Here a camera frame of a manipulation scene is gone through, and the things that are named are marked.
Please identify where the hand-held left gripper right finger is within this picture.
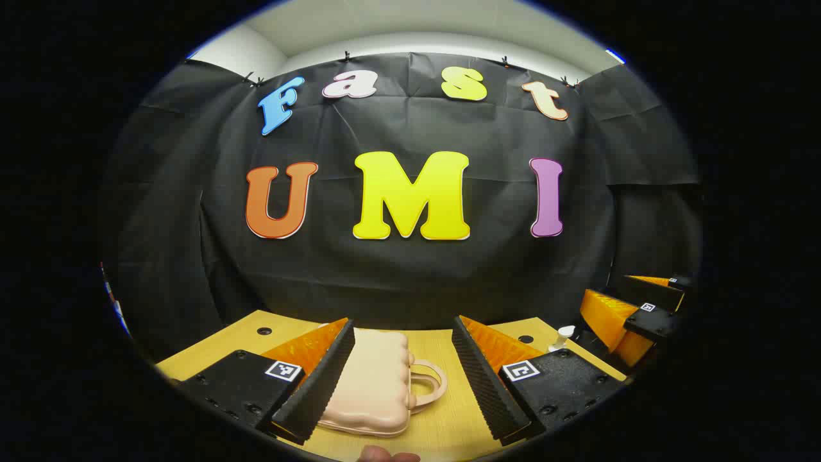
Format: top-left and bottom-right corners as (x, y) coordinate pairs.
(451, 314), (628, 447)

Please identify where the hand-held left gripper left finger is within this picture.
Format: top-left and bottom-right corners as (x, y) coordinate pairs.
(173, 317), (356, 446)

